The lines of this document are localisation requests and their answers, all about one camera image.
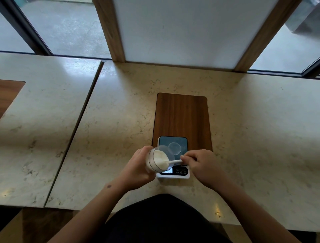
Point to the person's right hand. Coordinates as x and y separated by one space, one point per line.
205 167

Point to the person's left hand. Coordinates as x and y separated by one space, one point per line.
136 170

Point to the person's right thumb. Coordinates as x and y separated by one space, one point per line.
186 160

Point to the person's left fingers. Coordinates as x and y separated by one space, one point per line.
144 150

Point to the white plastic spoon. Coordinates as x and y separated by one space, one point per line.
175 161

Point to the clear jar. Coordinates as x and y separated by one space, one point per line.
160 150

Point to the person's right forearm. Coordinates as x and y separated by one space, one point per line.
250 215

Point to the person's left forearm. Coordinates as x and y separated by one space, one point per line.
95 212

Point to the white digital kitchen scale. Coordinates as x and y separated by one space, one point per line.
181 172

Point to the small clear round dish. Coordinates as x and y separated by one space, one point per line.
175 147

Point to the white powder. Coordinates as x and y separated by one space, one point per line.
159 160

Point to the dark wooden board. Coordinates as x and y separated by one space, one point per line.
7 95
182 115

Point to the person's black clothing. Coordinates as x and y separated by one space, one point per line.
160 220

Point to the white panel with wooden frame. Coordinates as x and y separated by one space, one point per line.
190 30

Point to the black window frame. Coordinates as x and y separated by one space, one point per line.
300 72
22 27

